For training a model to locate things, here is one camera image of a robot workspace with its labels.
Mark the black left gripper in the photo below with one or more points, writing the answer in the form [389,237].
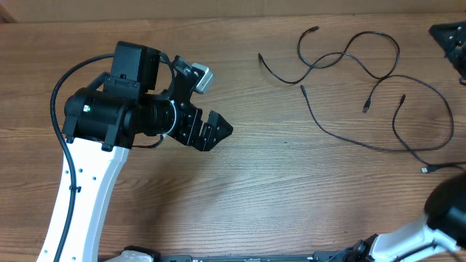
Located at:
[207,139]

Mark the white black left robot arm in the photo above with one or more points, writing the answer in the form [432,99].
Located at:
[145,92]

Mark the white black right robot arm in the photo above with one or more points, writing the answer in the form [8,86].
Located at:
[441,228]

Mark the brown cardboard backboard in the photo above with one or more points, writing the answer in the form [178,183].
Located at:
[44,11]

